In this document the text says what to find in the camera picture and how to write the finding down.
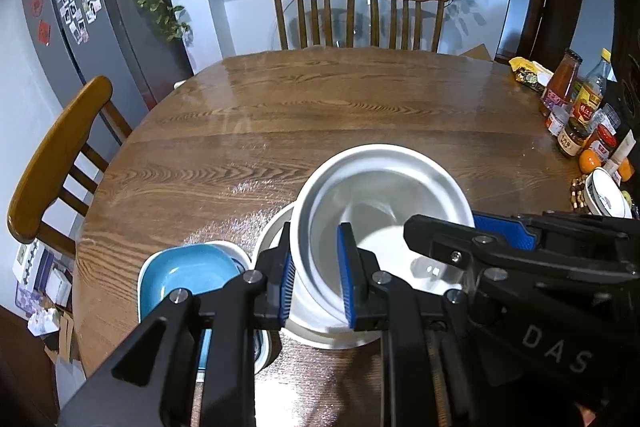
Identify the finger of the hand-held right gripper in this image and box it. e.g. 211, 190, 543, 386
472, 211, 633, 258
404, 214, 507, 276

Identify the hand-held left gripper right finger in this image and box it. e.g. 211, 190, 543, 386
336, 222, 531, 427

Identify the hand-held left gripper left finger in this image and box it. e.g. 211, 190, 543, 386
57, 221, 296, 427

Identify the white blue patterned square plate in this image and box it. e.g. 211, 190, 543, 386
141, 241, 273, 378

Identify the small white bowl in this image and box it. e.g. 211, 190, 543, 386
290, 144, 476, 344

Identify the wooden bead trivet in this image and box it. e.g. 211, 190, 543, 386
569, 174, 593, 214

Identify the small patterned white dish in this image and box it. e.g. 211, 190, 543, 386
585, 168, 633, 219

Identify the dark sauce jar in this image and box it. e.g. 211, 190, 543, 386
556, 117, 591, 158

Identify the small white label jar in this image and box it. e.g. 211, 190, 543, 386
546, 104, 573, 136

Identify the red label jar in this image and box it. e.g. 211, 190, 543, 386
585, 124, 618, 160

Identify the white tube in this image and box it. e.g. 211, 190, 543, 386
605, 139, 632, 178

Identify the silver lid jar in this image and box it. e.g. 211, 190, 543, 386
592, 103, 622, 132

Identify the red sauce bottle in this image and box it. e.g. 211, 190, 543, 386
539, 49, 584, 118

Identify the yellow snack packet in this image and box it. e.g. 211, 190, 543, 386
509, 56, 553, 94

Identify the yellow cap bottle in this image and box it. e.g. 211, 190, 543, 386
570, 48, 613, 122

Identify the cardboard piece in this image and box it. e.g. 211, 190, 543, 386
459, 44, 496, 62

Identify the dark panel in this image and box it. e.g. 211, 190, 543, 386
610, 0, 640, 148

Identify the flat brown cardboard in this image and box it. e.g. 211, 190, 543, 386
45, 312, 83, 363

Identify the white carton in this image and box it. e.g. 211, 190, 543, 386
42, 259, 73, 308

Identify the crumpled white paper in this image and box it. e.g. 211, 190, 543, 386
27, 307, 61, 338

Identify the white printed box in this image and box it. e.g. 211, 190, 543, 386
12, 241, 51, 283

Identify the grey refrigerator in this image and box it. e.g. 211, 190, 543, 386
20, 0, 196, 112

